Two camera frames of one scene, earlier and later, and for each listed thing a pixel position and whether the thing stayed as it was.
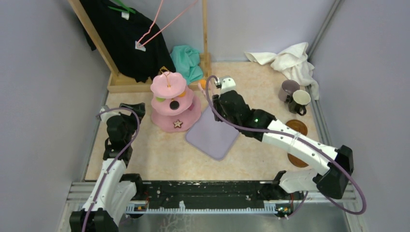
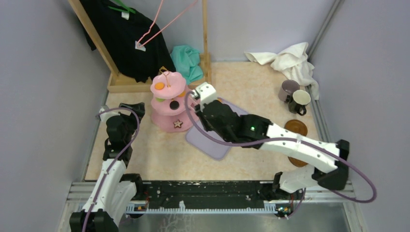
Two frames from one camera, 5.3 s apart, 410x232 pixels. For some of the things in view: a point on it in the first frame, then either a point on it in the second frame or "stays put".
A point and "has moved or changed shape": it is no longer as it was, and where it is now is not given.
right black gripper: (216, 104) -> (197, 109)
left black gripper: (139, 108) stays put
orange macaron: (203, 82) has moved or changed shape
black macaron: (174, 105) stays put
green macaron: (160, 99) stays put
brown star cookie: (178, 123) stays put
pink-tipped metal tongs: (210, 91) has moved or changed shape
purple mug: (287, 89) stays put
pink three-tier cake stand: (174, 108) stays put
